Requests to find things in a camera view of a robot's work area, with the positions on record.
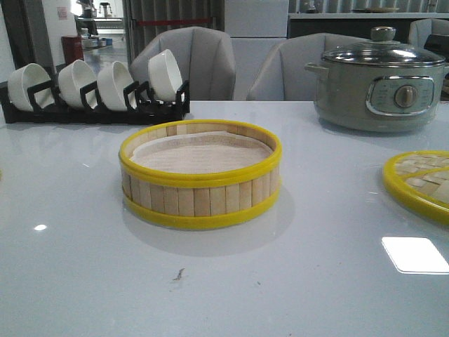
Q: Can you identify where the white bowl far left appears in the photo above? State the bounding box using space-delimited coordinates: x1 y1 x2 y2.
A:
8 63 51 112

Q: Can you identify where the green electric cooking pot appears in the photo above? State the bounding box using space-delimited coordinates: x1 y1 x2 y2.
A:
304 61 448 133

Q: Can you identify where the white bowl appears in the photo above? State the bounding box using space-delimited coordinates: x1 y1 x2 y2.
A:
8 63 51 112
97 61 134 112
58 60 97 109

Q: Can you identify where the grey chair far right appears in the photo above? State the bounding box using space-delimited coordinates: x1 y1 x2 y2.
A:
408 18 448 52

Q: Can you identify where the white bowl right end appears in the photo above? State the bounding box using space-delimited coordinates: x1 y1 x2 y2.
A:
148 49 183 102

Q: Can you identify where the bamboo steamer lid yellow rim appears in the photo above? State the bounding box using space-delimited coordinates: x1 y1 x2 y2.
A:
382 150 448 225

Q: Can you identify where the lower bamboo steamer basket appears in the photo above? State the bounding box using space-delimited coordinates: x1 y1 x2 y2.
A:
119 119 282 230

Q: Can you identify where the glass pot lid with knob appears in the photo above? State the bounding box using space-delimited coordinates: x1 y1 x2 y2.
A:
321 26 445 67

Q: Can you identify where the black dish rack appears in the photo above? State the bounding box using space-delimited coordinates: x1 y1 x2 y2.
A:
1 80 190 125

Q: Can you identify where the white cabinet in background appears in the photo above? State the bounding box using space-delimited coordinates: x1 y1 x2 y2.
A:
224 1 289 100

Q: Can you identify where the red bin in background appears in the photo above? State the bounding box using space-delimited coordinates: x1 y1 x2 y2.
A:
61 36 83 65

